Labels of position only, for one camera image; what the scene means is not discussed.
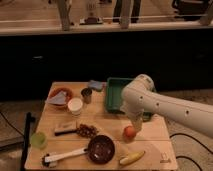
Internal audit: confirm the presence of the pile of brown nuts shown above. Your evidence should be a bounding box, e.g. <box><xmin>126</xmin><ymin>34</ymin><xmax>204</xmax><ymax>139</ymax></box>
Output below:
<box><xmin>77</xmin><ymin>124</ymin><xmax>98</xmax><ymax>138</ymax></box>

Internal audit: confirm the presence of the wooden block with black handle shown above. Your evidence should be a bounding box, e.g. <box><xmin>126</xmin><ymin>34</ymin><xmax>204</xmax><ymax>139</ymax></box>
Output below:
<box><xmin>54</xmin><ymin>121</ymin><xmax>77</xmax><ymax>136</ymax></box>

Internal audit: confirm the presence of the black cable on floor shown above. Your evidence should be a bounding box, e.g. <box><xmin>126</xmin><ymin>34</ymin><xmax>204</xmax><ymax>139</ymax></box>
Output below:
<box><xmin>169</xmin><ymin>132</ymin><xmax>213</xmax><ymax>171</ymax></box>

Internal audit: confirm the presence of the blue sponge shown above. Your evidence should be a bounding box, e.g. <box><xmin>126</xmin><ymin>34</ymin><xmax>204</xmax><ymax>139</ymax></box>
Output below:
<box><xmin>88</xmin><ymin>80</ymin><xmax>104</xmax><ymax>92</ymax></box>

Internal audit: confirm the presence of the green plastic tray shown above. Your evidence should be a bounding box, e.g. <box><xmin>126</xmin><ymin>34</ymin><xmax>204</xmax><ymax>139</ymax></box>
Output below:
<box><xmin>105</xmin><ymin>77</ymin><xmax>158</xmax><ymax>122</ymax></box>

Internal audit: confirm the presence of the green plastic cup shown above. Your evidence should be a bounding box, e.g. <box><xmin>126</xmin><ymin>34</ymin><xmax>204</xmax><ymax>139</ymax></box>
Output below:
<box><xmin>30</xmin><ymin>132</ymin><xmax>47</xmax><ymax>149</ymax></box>

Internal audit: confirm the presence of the black stand left of table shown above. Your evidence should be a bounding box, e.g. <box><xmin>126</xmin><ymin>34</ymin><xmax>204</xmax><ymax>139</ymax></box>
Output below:
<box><xmin>20</xmin><ymin>112</ymin><xmax>35</xmax><ymax>171</ymax></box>

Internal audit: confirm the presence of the white paper cup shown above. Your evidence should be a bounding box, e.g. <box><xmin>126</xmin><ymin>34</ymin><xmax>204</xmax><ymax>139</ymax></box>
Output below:
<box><xmin>67</xmin><ymin>98</ymin><xmax>83</xmax><ymax>116</ymax></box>

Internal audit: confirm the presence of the grey folded cloth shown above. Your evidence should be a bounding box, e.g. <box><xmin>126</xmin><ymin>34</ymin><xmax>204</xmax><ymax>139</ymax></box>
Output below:
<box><xmin>46</xmin><ymin>91</ymin><xmax>66</xmax><ymax>105</ymax></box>

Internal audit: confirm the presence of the yellow banana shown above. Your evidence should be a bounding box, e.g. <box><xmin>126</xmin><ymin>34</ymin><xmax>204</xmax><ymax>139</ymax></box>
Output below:
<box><xmin>119</xmin><ymin>151</ymin><xmax>145</xmax><ymax>166</ymax></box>

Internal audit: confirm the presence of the red apple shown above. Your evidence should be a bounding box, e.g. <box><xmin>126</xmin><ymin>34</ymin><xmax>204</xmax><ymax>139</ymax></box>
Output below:
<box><xmin>123</xmin><ymin>126</ymin><xmax>136</xmax><ymax>140</ymax></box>

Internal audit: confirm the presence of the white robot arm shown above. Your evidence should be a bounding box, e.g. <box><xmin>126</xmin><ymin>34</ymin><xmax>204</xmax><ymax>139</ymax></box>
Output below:
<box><xmin>120</xmin><ymin>74</ymin><xmax>213</xmax><ymax>138</ymax></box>

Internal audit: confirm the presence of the dark brown bowl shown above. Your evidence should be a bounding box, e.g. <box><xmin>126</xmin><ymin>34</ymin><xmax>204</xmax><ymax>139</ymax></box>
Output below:
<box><xmin>88</xmin><ymin>135</ymin><xmax>115</xmax><ymax>164</ymax></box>

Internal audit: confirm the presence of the metal cup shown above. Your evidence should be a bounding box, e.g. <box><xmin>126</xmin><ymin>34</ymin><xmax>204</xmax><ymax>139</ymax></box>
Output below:
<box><xmin>81</xmin><ymin>88</ymin><xmax>92</xmax><ymax>104</ymax></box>

